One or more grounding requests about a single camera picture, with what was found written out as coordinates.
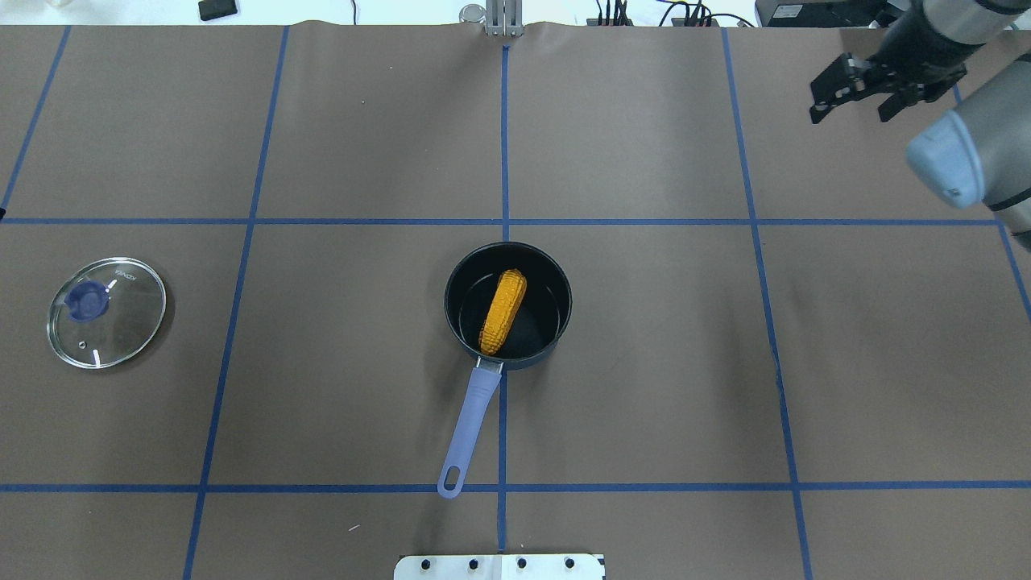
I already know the yellow corn cob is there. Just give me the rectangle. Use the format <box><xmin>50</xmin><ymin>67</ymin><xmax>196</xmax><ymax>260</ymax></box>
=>
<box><xmin>478</xmin><ymin>269</ymin><xmax>528</xmax><ymax>356</ymax></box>

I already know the dark blue pot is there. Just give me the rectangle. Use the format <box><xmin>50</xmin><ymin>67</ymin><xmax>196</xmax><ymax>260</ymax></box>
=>
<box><xmin>436</xmin><ymin>242</ymin><xmax>572</xmax><ymax>499</ymax></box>

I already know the glass lid blue knob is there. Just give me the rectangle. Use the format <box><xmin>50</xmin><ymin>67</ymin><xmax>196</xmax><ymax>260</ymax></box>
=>
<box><xmin>47</xmin><ymin>257</ymin><xmax>168</xmax><ymax>370</ymax></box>

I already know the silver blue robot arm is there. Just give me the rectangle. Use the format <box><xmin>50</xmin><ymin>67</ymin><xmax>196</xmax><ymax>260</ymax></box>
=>
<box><xmin>872</xmin><ymin>1</ymin><xmax>1030</xmax><ymax>247</ymax></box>

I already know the small black square pad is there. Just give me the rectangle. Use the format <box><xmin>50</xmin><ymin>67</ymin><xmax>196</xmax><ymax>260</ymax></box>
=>
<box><xmin>197</xmin><ymin>0</ymin><xmax>238</xmax><ymax>23</ymax></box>

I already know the aluminium frame post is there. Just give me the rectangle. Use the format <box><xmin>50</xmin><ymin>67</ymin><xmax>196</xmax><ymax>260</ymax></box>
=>
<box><xmin>483</xmin><ymin>0</ymin><xmax>525</xmax><ymax>38</ymax></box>

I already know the white pedestal column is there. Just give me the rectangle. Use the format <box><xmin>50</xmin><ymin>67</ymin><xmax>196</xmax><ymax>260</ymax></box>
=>
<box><xmin>393</xmin><ymin>553</ymin><xmax>607</xmax><ymax>579</ymax></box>

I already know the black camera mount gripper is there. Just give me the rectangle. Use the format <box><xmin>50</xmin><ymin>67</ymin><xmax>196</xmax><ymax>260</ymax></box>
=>
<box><xmin>809</xmin><ymin>52</ymin><xmax>967</xmax><ymax>125</ymax></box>

